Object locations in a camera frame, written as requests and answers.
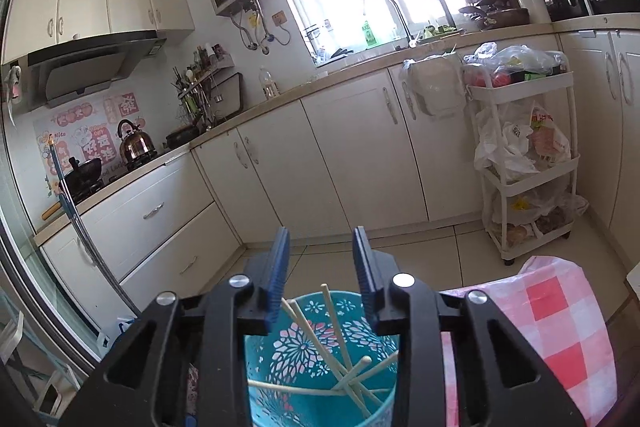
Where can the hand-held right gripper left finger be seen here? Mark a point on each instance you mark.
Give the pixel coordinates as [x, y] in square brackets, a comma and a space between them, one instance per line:
[277, 277]

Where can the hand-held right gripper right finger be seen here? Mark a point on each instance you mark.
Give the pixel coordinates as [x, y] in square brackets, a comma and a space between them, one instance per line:
[365, 272]

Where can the wooden chopstick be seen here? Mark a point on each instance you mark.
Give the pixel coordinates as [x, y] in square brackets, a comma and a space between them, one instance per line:
[307, 332]
[380, 366]
[334, 322]
[300, 386]
[352, 373]

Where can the turquoise perforated basket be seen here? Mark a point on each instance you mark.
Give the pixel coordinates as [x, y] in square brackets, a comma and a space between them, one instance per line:
[290, 357]

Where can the cream kitchen base cabinets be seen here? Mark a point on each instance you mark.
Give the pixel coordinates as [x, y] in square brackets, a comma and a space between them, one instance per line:
[360, 142]

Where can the black pan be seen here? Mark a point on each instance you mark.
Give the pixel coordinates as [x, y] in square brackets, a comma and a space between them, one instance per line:
[182, 134]

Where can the blue mop pole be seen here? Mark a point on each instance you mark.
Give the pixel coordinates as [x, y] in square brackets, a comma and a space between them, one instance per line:
[101, 257]

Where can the plastic bag of produce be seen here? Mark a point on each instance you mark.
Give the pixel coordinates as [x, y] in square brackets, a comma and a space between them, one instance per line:
[540, 212]

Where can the red checked tablecloth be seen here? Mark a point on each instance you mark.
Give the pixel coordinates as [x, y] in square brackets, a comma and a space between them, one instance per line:
[540, 337]

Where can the dark framed tray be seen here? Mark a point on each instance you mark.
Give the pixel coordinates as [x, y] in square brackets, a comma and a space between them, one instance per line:
[231, 94]

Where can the clear plastic bottle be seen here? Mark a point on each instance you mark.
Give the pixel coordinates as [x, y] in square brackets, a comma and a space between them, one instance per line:
[268, 84]

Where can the steel kettle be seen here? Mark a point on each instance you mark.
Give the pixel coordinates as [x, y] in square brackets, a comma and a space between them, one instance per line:
[135, 144]

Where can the white plastic bag on cabinet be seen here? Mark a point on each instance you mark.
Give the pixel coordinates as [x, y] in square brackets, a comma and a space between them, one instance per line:
[437, 87]

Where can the black wok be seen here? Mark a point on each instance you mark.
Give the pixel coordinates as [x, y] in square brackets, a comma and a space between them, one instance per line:
[82, 172]

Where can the white rolling cart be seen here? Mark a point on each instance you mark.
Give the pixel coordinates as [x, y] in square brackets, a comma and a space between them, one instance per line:
[520, 94]

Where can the green dish soap bottle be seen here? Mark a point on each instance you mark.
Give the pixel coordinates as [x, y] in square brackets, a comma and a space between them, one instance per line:
[369, 33]

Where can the clear plastic bag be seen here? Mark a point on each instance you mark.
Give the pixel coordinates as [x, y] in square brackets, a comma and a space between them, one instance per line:
[510, 64]

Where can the steel sink faucet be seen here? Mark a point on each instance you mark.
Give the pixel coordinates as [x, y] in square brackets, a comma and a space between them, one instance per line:
[395, 9]

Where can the range hood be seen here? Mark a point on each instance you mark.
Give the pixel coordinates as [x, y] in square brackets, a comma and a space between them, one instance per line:
[85, 62]

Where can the stack of pans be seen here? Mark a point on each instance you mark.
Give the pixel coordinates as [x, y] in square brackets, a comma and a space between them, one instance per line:
[487, 2]

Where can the cream cabinets above hood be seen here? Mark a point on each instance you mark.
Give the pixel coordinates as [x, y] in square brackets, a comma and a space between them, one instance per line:
[100, 7]

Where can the wall utensil rack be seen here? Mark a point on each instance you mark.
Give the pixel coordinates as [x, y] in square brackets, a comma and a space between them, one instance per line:
[200, 82]

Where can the pink wall poster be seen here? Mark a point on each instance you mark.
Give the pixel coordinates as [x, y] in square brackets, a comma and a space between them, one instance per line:
[90, 132]

